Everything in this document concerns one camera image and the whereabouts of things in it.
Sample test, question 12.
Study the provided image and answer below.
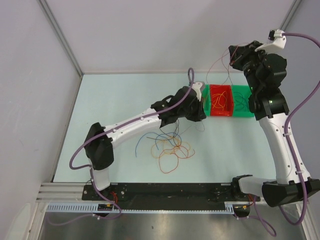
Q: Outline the red bin middle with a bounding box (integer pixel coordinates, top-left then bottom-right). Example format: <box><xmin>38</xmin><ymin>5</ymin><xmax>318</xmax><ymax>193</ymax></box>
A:
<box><xmin>209</xmin><ymin>84</ymin><xmax>234</xmax><ymax>117</ymax></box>

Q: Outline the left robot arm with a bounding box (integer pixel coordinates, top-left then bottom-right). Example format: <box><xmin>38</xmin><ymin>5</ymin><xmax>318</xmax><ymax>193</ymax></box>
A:
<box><xmin>84</xmin><ymin>82</ymin><xmax>206</xmax><ymax>200</ymax></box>

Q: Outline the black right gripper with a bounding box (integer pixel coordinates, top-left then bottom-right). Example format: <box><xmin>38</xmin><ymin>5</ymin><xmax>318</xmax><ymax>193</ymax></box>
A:
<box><xmin>228</xmin><ymin>40</ymin><xmax>270</xmax><ymax>93</ymax></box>

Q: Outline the light blue wire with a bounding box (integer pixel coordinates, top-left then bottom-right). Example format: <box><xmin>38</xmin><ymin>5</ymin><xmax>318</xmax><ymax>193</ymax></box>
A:
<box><xmin>134</xmin><ymin>132</ymin><xmax>176</xmax><ymax>158</ymax></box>

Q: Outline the green bin left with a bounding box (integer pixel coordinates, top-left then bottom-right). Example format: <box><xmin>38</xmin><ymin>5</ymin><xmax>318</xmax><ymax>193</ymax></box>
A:
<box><xmin>202</xmin><ymin>84</ymin><xmax>211</xmax><ymax>117</ymax></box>

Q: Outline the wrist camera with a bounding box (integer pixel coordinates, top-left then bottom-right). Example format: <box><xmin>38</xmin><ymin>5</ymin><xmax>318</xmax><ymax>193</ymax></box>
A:
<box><xmin>191</xmin><ymin>81</ymin><xmax>206</xmax><ymax>102</ymax></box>
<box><xmin>254</xmin><ymin>29</ymin><xmax>287</xmax><ymax>54</ymax></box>

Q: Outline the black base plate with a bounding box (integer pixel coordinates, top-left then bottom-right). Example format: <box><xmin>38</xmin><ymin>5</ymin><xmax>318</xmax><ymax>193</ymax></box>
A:
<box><xmin>82</xmin><ymin>182</ymin><xmax>261</xmax><ymax>211</ymax></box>

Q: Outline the green bin right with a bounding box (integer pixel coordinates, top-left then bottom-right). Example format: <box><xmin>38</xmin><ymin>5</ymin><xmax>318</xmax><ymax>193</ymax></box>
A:
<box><xmin>231</xmin><ymin>85</ymin><xmax>254</xmax><ymax>118</ymax></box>

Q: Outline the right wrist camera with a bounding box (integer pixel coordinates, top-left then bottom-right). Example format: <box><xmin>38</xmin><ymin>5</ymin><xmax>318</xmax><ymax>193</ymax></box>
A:
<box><xmin>254</xmin><ymin>29</ymin><xmax>287</xmax><ymax>54</ymax></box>

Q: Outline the aluminium frame post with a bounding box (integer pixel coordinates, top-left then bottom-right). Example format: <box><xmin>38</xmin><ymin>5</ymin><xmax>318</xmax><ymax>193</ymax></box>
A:
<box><xmin>279</xmin><ymin>0</ymin><xmax>304</xmax><ymax>31</ymax></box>
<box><xmin>36</xmin><ymin>0</ymin><xmax>84</xmax><ymax>78</ymax></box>

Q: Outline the aluminium frame post right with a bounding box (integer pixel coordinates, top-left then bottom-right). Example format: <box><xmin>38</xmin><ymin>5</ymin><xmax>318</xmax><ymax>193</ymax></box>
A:
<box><xmin>279</xmin><ymin>0</ymin><xmax>304</xmax><ymax>31</ymax></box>

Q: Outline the slotted cable duct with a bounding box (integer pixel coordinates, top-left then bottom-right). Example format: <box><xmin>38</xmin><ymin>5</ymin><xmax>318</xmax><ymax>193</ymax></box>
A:
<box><xmin>46</xmin><ymin>201</ymin><xmax>258</xmax><ymax>216</ymax></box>

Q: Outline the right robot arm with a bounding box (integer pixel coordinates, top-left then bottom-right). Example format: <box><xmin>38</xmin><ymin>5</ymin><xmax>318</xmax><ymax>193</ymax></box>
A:
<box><xmin>228</xmin><ymin>41</ymin><xmax>320</xmax><ymax>207</ymax></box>

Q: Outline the aluminium frame post left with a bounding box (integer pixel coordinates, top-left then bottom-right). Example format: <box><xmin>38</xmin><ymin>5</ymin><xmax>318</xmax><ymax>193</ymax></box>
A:
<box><xmin>36</xmin><ymin>0</ymin><xmax>84</xmax><ymax>78</ymax></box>

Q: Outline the orange wire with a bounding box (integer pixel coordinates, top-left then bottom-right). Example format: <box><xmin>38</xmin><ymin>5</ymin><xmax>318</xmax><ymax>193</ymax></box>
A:
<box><xmin>211</xmin><ymin>91</ymin><xmax>232</xmax><ymax>111</ymax></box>

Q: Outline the green bin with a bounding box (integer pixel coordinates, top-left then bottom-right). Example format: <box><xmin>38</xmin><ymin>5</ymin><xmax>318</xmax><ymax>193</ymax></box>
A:
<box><xmin>231</xmin><ymin>85</ymin><xmax>254</xmax><ymax>118</ymax></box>
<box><xmin>202</xmin><ymin>84</ymin><xmax>211</xmax><ymax>117</ymax></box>

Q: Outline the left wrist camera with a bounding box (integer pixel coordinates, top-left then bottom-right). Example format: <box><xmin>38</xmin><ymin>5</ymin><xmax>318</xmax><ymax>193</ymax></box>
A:
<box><xmin>191</xmin><ymin>81</ymin><xmax>206</xmax><ymax>102</ymax></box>

